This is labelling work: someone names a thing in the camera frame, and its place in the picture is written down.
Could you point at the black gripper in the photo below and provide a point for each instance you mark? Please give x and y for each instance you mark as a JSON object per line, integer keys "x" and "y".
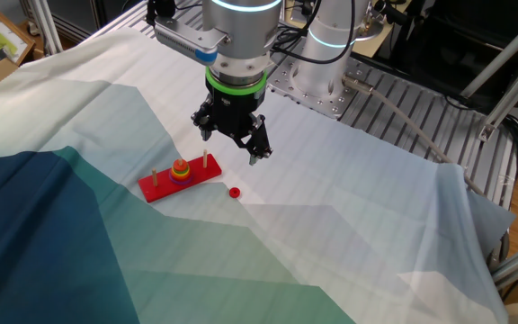
{"x": 234, "y": 114}

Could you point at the small orange Hanoi disc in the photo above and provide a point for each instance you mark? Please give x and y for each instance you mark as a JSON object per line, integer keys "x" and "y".
{"x": 179, "y": 165}

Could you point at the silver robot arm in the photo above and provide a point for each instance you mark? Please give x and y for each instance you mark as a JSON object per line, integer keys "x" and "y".
{"x": 241, "y": 31}

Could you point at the tiny red Hanoi disc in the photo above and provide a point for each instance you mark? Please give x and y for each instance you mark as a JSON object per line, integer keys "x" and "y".
{"x": 232, "y": 194}

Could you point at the red Hanoi base with pegs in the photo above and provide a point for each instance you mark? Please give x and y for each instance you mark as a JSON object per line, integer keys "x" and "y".
{"x": 162, "y": 189}

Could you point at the silver robot mounting plate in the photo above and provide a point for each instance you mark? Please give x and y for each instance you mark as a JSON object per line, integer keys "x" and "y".
{"x": 326, "y": 101}

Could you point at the blue green white tablecloth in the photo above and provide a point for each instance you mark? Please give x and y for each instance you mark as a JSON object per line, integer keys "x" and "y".
{"x": 331, "y": 202}

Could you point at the tan wooden board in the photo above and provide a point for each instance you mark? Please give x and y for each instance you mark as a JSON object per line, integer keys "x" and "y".
{"x": 378, "y": 45}

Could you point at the black equipment case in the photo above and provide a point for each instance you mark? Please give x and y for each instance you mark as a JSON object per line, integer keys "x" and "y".
{"x": 443, "y": 40}

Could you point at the grey diagonal metal strut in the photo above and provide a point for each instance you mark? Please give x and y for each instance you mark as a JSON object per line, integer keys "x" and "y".
{"x": 511, "y": 94}
{"x": 502, "y": 56}

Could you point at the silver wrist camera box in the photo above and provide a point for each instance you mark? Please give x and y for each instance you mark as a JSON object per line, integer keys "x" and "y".
{"x": 182, "y": 38}

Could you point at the aluminium frame post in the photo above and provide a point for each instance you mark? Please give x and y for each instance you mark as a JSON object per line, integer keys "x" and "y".
{"x": 45, "y": 27}

